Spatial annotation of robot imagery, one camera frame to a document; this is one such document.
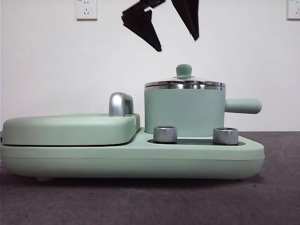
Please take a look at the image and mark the silver control dial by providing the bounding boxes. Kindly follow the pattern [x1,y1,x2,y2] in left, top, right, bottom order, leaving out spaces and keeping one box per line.
[212,127,240,145]
[153,126,179,143]

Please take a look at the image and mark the mint green breakfast machine base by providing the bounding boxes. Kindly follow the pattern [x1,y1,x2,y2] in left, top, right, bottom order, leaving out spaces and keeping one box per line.
[0,131,266,182]

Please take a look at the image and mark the white wall socket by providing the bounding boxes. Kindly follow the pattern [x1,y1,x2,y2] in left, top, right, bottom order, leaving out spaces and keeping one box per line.
[287,0,300,21]
[75,0,98,22]

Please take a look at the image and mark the glass lid with green knob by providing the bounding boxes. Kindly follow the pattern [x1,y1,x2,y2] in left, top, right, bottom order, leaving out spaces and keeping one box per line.
[143,64,226,91]

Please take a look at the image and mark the mint green pot with handle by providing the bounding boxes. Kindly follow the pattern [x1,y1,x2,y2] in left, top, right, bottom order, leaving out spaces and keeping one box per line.
[143,85,263,139]

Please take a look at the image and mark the mint green hinged griddle cover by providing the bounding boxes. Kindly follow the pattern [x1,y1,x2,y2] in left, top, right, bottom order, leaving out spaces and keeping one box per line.
[1,92,142,146]

